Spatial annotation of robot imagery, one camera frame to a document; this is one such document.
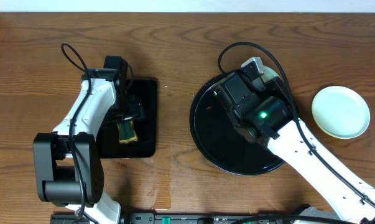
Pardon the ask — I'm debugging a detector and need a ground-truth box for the green yellow sponge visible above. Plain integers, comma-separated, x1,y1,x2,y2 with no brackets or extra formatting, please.
117,121,138,144

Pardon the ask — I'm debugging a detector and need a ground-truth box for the light blue plate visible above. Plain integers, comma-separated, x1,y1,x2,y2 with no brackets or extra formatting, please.
261,66,279,83
312,86,371,139

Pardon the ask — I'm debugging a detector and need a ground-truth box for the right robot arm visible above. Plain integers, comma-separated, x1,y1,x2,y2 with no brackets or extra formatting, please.
210,57,375,223

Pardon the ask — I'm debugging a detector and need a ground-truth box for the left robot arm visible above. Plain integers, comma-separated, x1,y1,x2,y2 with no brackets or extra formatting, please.
33,55,144,223

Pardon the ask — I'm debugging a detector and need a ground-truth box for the black rectangular tray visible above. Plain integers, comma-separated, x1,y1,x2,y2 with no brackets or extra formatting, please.
96,80,157,159

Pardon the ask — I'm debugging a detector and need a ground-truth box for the black round tray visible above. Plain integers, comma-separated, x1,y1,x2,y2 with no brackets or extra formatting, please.
190,73,292,175

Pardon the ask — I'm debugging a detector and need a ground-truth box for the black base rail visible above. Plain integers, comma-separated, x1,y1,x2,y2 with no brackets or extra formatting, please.
49,212,340,224

